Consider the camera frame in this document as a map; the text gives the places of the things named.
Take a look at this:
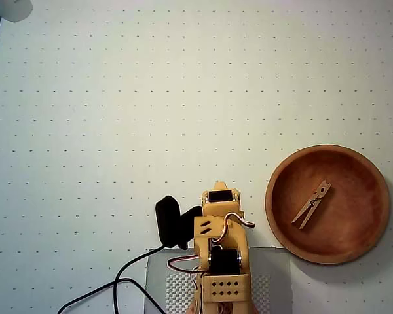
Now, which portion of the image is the grey metal base plate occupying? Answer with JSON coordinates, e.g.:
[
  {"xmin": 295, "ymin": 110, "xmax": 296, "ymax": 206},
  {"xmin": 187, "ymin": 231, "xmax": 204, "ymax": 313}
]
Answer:
[{"xmin": 145, "ymin": 247, "xmax": 294, "ymax": 314}]

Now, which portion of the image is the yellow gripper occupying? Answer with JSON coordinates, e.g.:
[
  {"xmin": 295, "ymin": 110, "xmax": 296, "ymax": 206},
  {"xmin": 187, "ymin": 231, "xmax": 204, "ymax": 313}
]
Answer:
[{"xmin": 200, "ymin": 180, "xmax": 246, "ymax": 219}]

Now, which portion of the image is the black camera cable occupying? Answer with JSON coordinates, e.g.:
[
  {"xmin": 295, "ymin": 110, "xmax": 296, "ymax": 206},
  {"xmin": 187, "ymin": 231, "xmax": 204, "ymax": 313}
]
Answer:
[{"xmin": 58, "ymin": 245, "xmax": 172, "ymax": 314}]

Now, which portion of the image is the brown wooden bowl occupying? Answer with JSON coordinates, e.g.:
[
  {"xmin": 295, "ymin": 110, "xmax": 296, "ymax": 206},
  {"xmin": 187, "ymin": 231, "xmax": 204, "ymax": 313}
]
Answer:
[{"xmin": 264, "ymin": 143, "xmax": 392, "ymax": 265}]

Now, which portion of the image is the tricolour gripper servo wire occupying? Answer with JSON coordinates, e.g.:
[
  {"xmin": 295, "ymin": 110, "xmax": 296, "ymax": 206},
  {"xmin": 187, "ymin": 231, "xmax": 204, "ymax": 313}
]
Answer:
[{"xmin": 215, "ymin": 211, "xmax": 257, "ymax": 245}]

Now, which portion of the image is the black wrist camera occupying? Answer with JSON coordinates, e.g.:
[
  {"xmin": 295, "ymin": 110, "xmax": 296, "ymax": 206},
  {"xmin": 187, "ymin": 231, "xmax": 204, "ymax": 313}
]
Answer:
[{"xmin": 154, "ymin": 195, "xmax": 203, "ymax": 251}]

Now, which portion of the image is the yellow slotted camera mount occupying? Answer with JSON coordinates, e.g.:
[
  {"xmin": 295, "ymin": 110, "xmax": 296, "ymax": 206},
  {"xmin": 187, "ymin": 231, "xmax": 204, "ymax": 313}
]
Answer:
[{"xmin": 193, "ymin": 215, "xmax": 229, "ymax": 237}]

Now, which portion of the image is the tricolour arm servo wire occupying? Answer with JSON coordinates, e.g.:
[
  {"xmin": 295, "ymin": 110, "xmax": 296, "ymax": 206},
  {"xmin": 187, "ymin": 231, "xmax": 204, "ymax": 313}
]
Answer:
[{"xmin": 168, "ymin": 254, "xmax": 206, "ymax": 314}]

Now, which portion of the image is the white textured mat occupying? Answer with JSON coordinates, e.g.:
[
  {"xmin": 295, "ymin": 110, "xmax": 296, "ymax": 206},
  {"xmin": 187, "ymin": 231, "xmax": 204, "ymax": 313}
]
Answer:
[{"xmin": 165, "ymin": 273, "xmax": 272, "ymax": 314}]

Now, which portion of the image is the white dotted paper sheet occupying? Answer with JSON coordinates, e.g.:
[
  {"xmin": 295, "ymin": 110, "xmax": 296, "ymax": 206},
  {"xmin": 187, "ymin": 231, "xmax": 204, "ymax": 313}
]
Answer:
[{"xmin": 0, "ymin": 0, "xmax": 393, "ymax": 314}]

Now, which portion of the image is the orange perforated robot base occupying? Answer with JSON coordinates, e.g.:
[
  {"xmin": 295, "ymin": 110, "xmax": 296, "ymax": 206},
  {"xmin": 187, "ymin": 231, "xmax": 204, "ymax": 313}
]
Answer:
[{"xmin": 187, "ymin": 296, "xmax": 260, "ymax": 314}]

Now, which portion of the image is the wooden clothespin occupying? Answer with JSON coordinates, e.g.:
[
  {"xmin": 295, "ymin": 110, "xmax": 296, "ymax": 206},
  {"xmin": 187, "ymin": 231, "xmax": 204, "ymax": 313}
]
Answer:
[{"xmin": 290, "ymin": 179, "xmax": 333, "ymax": 232}]

